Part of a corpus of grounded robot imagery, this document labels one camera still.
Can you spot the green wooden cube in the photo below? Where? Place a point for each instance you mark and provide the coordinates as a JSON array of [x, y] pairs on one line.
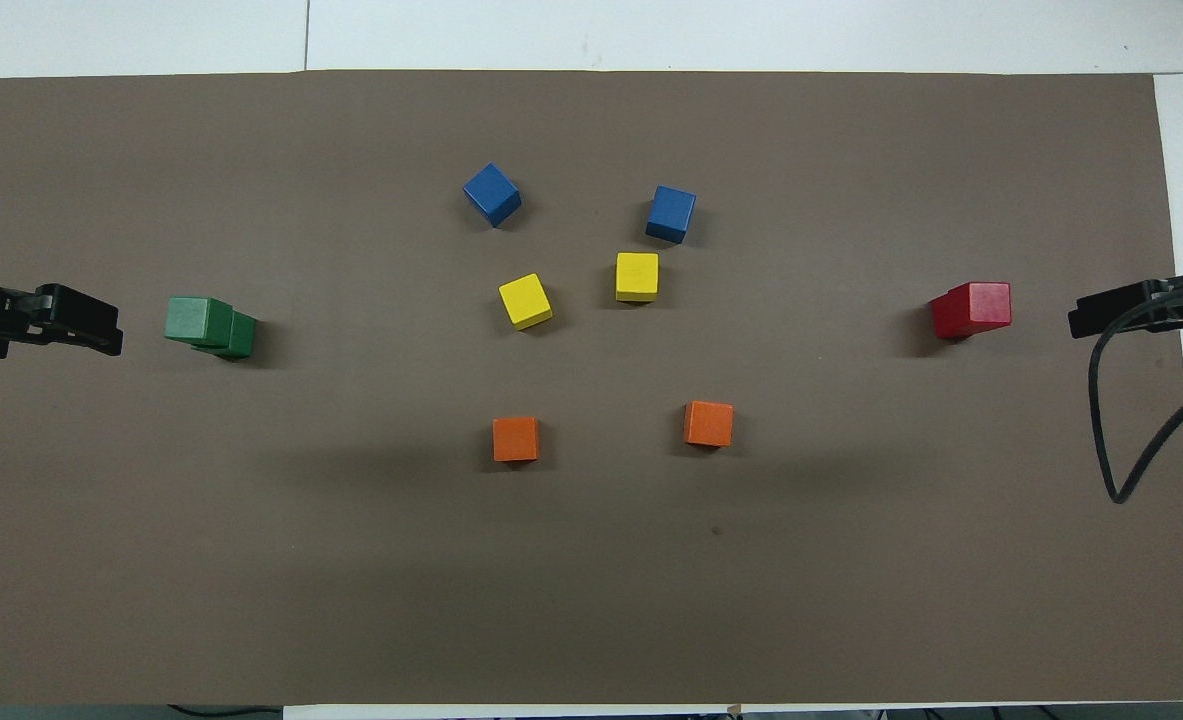
[[196, 320], [243, 338]]

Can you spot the orange wooden cube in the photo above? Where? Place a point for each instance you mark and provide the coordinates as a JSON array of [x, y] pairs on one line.
[[708, 423], [516, 438]]

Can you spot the blue wooden cube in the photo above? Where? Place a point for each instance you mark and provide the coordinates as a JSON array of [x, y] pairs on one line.
[[671, 212], [492, 195]]

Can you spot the yellow wooden cube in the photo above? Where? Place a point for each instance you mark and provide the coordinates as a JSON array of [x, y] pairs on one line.
[[637, 275], [525, 300]]

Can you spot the brown paper table mat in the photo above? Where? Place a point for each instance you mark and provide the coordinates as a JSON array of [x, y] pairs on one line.
[[591, 600]]

